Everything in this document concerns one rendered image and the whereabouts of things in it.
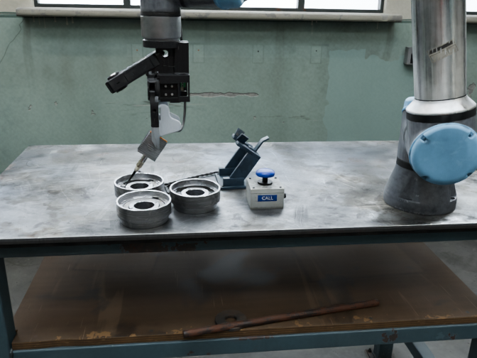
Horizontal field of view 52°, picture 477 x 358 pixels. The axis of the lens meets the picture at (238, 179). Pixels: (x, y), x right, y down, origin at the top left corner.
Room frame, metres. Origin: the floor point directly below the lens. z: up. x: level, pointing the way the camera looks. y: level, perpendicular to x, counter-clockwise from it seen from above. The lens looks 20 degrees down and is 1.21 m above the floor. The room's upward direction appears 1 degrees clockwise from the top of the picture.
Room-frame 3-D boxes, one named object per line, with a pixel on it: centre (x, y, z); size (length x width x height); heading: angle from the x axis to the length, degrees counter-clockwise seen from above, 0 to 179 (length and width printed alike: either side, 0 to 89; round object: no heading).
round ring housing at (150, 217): (0.88, 0.18, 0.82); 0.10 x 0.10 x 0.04
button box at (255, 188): (0.98, -0.06, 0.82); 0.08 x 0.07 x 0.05; 97
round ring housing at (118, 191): (0.99, 0.21, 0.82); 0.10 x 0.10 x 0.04
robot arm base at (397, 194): (1.00, -0.40, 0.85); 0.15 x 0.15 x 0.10
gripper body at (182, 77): (0.98, 0.15, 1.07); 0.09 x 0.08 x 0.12; 100
